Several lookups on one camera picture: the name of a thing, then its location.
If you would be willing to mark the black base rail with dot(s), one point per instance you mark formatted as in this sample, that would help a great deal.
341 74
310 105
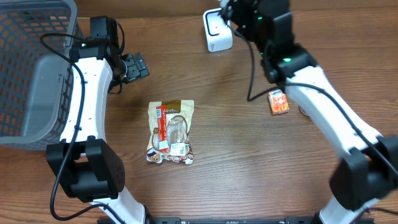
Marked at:
287 220

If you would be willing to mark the white barcode scanner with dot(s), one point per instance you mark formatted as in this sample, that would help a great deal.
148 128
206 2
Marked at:
218 35

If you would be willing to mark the white snack bag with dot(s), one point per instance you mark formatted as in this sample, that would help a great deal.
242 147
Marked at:
179 120

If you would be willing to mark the orange tissue pack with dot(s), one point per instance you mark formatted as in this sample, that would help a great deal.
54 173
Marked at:
278 102

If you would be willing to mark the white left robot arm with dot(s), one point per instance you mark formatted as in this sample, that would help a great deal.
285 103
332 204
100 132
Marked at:
89 174

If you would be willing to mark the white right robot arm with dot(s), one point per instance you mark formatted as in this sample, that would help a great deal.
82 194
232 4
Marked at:
367 169

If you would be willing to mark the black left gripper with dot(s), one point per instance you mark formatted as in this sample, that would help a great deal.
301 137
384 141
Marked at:
137 66

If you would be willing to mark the red candy bar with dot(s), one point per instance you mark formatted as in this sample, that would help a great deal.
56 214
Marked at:
162 127

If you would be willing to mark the grey plastic basket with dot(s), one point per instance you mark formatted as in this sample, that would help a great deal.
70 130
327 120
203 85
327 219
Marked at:
36 83

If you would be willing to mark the green lid jar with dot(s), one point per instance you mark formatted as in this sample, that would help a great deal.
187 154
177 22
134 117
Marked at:
303 111

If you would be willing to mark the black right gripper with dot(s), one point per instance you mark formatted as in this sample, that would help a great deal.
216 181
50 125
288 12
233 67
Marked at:
238 26

